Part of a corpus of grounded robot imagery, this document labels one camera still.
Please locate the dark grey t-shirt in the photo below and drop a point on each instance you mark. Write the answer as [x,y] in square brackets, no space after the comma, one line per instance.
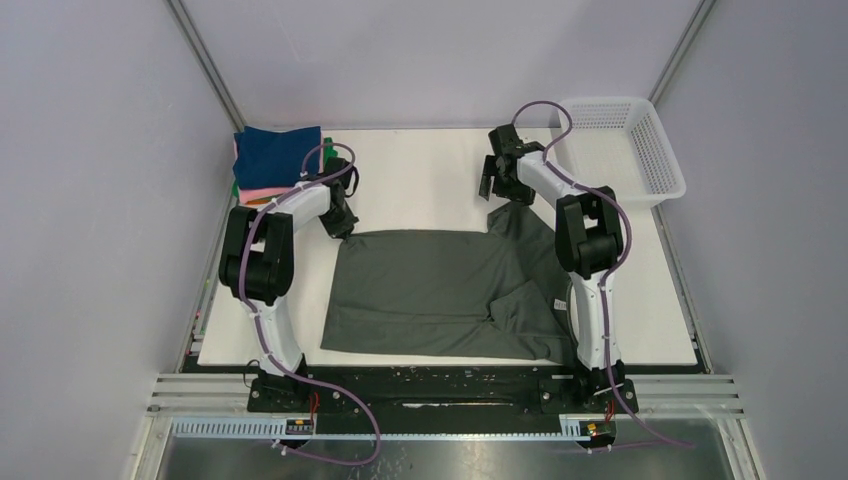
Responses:
[490,294]

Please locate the folded green t-shirt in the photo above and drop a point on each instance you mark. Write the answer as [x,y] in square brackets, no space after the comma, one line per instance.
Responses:
[327,149]

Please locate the folded pink t-shirt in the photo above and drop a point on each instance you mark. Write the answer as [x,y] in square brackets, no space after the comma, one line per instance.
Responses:
[267,168]

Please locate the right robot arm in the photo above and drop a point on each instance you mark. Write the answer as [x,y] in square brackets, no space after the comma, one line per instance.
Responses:
[589,235]

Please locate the white plastic basket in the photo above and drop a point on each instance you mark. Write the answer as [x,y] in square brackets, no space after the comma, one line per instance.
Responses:
[620,142]

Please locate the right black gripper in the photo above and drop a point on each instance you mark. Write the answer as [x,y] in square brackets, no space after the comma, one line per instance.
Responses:
[491,169]

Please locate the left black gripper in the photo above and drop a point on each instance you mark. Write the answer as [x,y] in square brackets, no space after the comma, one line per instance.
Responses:
[342,228]

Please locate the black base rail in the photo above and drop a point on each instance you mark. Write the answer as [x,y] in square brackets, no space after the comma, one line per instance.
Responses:
[443,400]

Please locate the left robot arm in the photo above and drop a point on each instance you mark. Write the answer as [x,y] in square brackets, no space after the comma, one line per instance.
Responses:
[257,260]

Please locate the folded navy blue t-shirt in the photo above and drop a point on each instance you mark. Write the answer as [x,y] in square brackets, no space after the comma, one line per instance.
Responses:
[307,133]

